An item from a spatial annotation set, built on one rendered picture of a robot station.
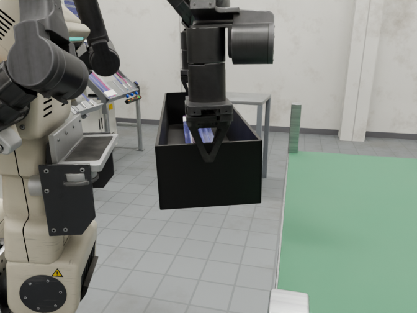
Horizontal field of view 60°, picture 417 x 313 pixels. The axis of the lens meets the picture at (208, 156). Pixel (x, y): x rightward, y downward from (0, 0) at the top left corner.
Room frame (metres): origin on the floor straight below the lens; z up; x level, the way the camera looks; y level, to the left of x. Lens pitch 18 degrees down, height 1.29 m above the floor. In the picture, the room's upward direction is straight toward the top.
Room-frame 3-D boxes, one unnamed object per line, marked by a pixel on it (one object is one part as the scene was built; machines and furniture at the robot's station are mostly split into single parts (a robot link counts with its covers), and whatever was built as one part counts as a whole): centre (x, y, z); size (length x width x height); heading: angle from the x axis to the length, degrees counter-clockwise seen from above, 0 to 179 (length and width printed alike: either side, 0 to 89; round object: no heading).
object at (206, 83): (0.55, 0.00, 1.21); 0.10 x 0.07 x 0.07; 5
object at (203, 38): (0.55, 0.00, 1.27); 0.07 x 0.06 x 0.07; 79
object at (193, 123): (0.56, 0.00, 1.14); 0.07 x 0.07 x 0.09; 5
